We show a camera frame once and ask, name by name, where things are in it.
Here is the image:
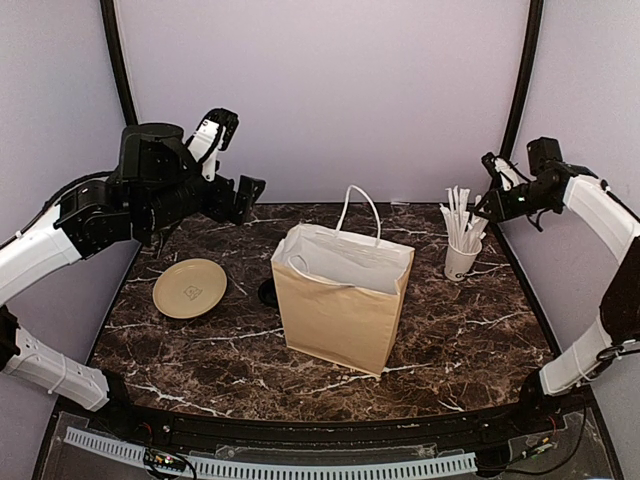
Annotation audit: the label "black front table rail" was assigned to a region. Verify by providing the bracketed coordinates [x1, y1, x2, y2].
[55, 387, 593, 453]

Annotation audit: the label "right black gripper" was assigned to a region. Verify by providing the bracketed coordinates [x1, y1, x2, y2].
[474, 179, 558, 223]

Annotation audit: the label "black right frame post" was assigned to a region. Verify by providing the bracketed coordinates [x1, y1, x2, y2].
[499, 0, 544, 160]

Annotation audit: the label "stack of black cup lids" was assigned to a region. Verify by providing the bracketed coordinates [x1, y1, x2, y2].
[258, 278, 278, 308]

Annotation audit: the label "white cup holding straws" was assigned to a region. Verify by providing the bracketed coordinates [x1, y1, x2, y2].
[444, 240, 482, 282]

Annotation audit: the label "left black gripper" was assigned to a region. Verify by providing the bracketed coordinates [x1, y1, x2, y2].
[138, 168, 265, 235]

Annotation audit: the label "black frame post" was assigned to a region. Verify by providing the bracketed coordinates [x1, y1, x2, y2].
[99, 0, 138, 126]
[499, 0, 544, 160]

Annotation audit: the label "beige round plate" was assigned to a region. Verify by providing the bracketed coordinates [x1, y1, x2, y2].
[152, 258, 227, 319]

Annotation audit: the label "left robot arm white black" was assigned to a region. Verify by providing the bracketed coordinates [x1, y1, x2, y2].
[1, 108, 266, 436]

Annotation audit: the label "bundle of white wrapped straws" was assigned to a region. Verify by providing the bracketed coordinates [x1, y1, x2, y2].
[439, 186, 488, 254]

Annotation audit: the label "brown paper bag white handles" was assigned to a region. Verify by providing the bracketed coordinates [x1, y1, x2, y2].
[270, 184, 416, 377]

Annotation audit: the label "white slotted cable duct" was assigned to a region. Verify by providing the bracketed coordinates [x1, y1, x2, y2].
[64, 427, 477, 480]

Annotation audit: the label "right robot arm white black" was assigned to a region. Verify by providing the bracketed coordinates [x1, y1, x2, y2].
[473, 137, 639, 434]

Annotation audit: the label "black left frame post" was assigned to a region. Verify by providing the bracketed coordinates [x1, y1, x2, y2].
[99, 0, 138, 126]

